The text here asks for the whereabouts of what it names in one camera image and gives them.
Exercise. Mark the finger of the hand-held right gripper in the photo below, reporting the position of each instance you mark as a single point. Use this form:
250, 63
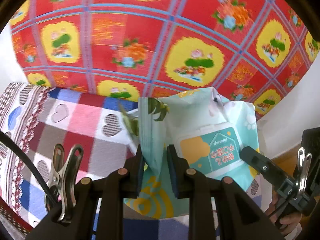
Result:
260, 160

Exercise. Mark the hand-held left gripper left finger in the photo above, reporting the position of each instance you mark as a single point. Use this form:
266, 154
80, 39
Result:
140, 175

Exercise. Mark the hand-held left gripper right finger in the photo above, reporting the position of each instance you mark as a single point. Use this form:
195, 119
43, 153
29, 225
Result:
172, 172

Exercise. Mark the torn white green leaf package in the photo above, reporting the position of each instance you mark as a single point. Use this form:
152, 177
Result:
131, 127

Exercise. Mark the teal wet wipes packet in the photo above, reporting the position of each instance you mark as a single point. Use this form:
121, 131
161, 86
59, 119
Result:
200, 130

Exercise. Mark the person's right hand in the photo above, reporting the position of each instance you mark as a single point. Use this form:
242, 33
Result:
287, 221

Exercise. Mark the metal spring clip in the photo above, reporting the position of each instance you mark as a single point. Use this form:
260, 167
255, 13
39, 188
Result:
302, 175
67, 180

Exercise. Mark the patchwork heart bed sheet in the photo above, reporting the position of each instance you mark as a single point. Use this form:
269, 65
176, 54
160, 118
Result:
75, 130

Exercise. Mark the red yellow floral printed blanket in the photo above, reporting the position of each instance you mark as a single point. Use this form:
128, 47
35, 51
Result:
150, 42

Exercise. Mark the brown polka-dot cloth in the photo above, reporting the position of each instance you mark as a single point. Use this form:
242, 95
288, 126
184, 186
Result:
12, 217

